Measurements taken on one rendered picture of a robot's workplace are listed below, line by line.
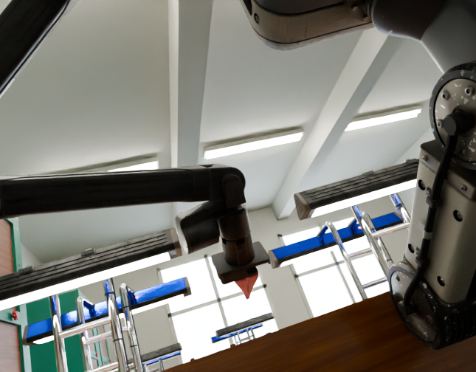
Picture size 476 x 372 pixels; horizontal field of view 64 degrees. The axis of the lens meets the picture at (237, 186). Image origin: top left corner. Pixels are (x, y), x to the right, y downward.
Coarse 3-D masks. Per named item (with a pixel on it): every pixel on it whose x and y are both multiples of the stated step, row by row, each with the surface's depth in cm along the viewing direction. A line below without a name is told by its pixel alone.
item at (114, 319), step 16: (112, 288) 110; (112, 304) 107; (96, 320) 105; (112, 320) 105; (64, 336) 103; (112, 336) 104; (64, 352) 102; (64, 368) 100; (96, 368) 100; (112, 368) 100; (128, 368) 101
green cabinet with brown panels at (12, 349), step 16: (0, 224) 183; (16, 224) 199; (0, 240) 179; (16, 240) 194; (0, 256) 174; (16, 256) 189; (0, 272) 170; (0, 320) 158; (16, 320) 171; (0, 336) 156; (16, 336) 170; (0, 352) 153; (16, 352) 166; (0, 368) 149; (16, 368) 162
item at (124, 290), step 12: (120, 288) 133; (84, 300) 134; (132, 324) 128; (84, 336) 125; (96, 336) 126; (108, 336) 126; (132, 336) 126; (84, 348) 123; (132, 348) 124; (84, 360) 122; (132, 360) 123
